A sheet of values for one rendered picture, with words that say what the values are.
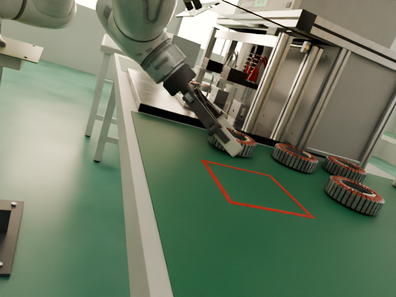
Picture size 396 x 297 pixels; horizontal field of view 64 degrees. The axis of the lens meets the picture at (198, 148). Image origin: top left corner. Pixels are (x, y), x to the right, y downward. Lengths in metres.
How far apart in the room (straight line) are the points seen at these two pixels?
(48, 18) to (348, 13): 0.98
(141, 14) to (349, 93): 0.69
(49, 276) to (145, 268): 1.09
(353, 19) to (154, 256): 0.97
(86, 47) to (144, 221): 5.44
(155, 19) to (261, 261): 0.40
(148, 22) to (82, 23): 5.17
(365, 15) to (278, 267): 0.92
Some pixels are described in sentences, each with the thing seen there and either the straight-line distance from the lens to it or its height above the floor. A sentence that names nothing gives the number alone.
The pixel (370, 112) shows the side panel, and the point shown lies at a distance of 1.12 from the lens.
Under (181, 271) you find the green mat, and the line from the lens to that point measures 0.31.
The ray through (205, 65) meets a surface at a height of 0.89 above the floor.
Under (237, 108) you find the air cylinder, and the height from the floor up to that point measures 0.80.
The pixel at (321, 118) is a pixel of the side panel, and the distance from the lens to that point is 1.01.
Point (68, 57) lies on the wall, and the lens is 5.78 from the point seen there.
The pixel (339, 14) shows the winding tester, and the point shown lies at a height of 1.17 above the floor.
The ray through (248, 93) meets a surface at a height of 0.86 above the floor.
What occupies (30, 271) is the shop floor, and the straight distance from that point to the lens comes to 1.39.
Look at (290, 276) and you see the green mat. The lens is 0.38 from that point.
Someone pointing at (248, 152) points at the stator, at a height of 0.76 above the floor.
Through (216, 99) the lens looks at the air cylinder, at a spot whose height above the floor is 0.78.
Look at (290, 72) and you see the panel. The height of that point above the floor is 0.97.
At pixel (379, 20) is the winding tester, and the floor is 1.20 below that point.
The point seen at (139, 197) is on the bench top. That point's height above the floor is 0.75.
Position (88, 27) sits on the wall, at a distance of 5.72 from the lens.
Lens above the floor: 0.94
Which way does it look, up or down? 16 degrees down
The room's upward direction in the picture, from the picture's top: 20 degrees clockwise
